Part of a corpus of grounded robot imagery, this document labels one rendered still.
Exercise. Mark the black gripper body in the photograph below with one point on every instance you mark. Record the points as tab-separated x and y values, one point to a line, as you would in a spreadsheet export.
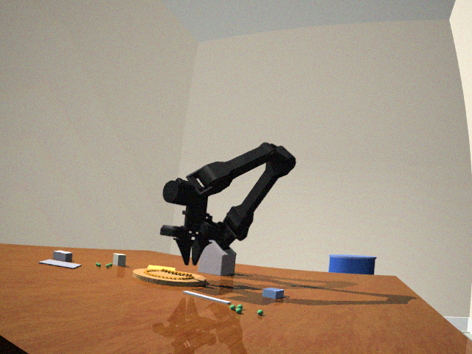
183	231

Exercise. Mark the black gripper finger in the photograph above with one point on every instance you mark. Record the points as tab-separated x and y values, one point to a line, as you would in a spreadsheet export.
197	248
185	249

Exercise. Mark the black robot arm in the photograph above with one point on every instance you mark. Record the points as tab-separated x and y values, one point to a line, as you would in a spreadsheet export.
217	176

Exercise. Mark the white rectangular sheet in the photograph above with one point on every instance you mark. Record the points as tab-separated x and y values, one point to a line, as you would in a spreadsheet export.
59	263

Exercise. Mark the light blue flat block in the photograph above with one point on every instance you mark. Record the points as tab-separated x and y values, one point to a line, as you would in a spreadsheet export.
273	292

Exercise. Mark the white flat bar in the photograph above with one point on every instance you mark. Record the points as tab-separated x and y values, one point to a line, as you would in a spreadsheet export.
206	297

